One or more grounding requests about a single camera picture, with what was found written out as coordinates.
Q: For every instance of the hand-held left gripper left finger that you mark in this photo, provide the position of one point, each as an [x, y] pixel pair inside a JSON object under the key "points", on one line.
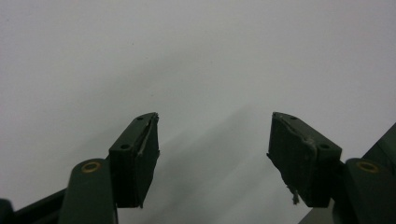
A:
{"points": [[134, 161]]}

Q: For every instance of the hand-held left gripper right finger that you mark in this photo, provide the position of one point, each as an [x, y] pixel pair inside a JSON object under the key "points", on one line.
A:
{"points": [[303, 165]]}

